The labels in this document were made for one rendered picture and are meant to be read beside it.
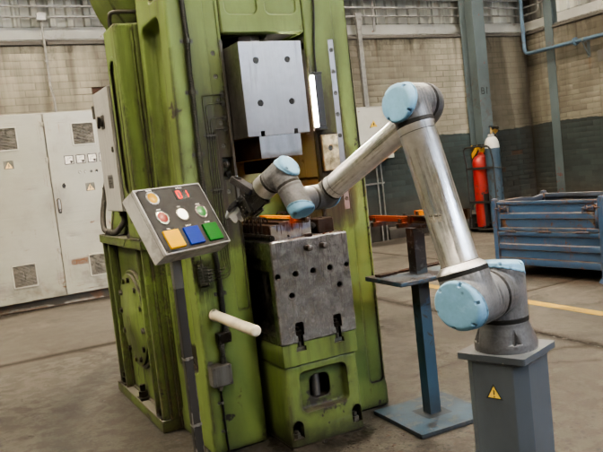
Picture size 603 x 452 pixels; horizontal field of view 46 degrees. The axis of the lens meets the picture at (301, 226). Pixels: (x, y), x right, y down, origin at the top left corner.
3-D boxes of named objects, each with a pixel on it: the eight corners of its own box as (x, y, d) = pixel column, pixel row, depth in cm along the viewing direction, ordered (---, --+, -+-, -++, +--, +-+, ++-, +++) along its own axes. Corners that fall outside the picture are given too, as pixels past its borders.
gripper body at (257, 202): (241, 221, 259) (261, 203, 252) (231, 201, 261) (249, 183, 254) (255, 218, 265) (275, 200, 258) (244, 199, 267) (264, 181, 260)
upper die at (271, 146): (302, 154, 309) (300, 133, 308) (261, 159, 300) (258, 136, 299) (263, 160, 346) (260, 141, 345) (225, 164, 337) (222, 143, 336)
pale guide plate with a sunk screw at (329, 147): (341, 169, 332) (337, 133, 331) (325, 171, 328) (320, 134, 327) (338, 169, 334) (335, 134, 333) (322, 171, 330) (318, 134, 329)
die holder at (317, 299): (356, 328, 317) (346, 230, 313) (281, 346, 300) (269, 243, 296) (299, 312, 367) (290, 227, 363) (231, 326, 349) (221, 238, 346)
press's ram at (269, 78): (327, 130, 314) (317, 39, 311) (248, 137, 297) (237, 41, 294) (285, 138, 352) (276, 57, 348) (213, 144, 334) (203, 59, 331)
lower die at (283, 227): (311, 234, 312) (310, 215, 311) (271, 241, 303) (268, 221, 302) (271, 231, 349) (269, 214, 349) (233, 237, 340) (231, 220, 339)
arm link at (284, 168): (289, 176, 241) (275, 152, 244) (266, 195, 248) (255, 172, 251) (306, 175, 248) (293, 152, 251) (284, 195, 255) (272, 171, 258)
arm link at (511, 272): (537, 310, 217) (533, 254, 216) (511, 324, 205) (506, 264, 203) (493, 308, 228) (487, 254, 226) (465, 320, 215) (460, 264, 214)
